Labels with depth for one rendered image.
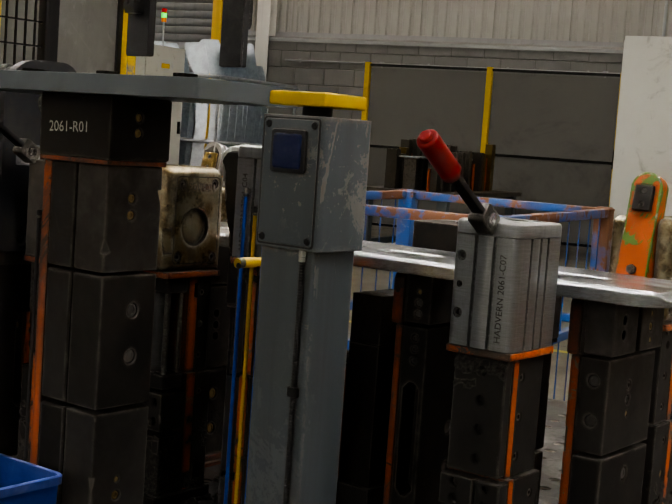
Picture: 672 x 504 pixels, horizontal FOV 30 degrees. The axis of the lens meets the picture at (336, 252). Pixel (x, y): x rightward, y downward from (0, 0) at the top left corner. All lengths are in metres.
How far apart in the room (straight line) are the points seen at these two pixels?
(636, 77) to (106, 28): 4.98
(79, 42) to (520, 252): 4.16
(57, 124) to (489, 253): 0.43
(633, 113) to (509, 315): 8.27
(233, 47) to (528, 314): 0.37
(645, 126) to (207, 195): 8.02
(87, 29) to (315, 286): 4.22
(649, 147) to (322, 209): 8.33
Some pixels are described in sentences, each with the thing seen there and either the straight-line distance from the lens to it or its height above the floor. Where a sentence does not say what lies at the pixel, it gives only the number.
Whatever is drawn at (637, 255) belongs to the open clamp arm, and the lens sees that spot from 1.41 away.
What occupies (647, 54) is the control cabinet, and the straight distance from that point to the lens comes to 9.36.
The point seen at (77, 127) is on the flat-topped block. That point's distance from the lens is 1.21.
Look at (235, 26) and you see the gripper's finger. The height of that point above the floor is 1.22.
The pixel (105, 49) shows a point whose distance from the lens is 5.32.
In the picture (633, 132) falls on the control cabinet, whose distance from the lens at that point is 9.35.
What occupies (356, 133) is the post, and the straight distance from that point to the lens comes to 1.05.
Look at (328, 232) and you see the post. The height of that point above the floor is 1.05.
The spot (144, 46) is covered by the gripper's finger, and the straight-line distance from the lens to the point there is 1.11.
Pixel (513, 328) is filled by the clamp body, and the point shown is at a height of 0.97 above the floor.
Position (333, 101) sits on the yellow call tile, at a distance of 1.03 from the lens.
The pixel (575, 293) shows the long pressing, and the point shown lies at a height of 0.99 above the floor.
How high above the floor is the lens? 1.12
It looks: 5 degrees down
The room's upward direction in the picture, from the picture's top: 4 degrees clockwise
